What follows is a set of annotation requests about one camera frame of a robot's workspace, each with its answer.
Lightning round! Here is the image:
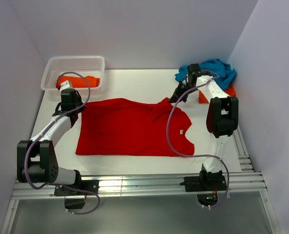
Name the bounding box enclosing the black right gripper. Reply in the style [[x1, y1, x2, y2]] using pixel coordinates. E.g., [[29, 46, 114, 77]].
[[168, 80, 198, 104]]

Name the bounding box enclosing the red t shirt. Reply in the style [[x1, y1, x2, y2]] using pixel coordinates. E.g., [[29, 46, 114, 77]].
[[76, 98, 194, 156]]

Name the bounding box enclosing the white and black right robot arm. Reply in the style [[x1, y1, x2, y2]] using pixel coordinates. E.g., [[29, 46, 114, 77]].
[[166, 75, 239, 190]]

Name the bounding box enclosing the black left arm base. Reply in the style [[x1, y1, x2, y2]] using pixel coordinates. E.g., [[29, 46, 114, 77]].
[[54, 180, 100, 213]]

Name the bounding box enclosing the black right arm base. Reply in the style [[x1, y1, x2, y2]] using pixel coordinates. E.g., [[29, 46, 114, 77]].
[[180, 165, 229, 208]]

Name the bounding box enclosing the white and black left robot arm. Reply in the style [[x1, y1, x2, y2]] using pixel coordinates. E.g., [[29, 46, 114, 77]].
[[17, 103, 86, 195]]

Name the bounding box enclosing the rolled orange t shirt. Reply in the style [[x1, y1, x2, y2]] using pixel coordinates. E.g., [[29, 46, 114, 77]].
[[56, 75, 100, 89]]

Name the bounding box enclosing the white plastic basket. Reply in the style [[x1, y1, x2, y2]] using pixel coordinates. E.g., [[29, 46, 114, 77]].
[[40, 56, 105, 95]]

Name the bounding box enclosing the blue t shirt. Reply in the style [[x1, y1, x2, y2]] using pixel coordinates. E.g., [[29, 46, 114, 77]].
[[175, 58, 237, 91]]

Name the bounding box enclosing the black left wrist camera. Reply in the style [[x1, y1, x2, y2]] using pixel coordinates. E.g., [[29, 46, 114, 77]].
[[59, 80, 82, 108]]

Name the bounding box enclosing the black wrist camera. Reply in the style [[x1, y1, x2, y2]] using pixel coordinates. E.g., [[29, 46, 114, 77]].
[[59, 80, 82, 108], [187, 63, 201, 83]]

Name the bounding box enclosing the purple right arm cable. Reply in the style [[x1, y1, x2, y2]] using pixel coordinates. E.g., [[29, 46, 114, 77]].
[[165, 70, 230, 208]]

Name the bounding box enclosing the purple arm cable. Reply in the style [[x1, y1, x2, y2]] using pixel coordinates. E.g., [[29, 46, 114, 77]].
[[165, 70, 230, 208], [24, 72, 100, 215]]

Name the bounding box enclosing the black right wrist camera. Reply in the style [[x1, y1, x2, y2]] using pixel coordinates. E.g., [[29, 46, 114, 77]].
[[187, 63, 201, 83]]

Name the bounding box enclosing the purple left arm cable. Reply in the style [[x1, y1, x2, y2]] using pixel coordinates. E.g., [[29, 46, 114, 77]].
[[24, 72, 100, 215]]

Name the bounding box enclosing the aluminium rail frame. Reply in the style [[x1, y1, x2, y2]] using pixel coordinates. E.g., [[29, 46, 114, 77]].
[[1, 120, 281, 234]]

